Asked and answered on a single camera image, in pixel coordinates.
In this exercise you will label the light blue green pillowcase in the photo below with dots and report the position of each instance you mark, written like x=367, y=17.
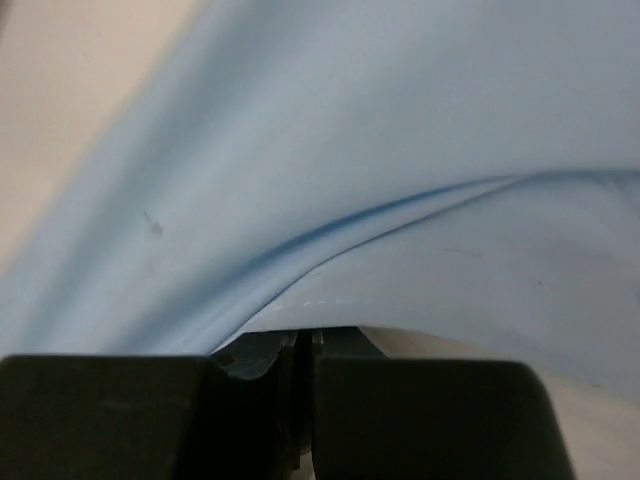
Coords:
x=465, y=168

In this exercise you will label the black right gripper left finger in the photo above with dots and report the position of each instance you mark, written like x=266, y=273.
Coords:
x=229, y=415

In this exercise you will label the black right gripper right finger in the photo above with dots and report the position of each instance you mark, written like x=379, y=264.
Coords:
x=376, y=417

